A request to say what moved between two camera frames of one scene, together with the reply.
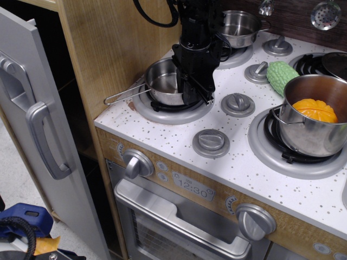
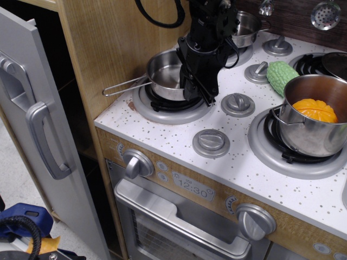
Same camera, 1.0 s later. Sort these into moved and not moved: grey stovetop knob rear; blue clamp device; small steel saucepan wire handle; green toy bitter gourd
Moved: small steel saucepan wire handle
Not moved: blue clamp device; grey stovetop knob rear; green toy bitter gourd
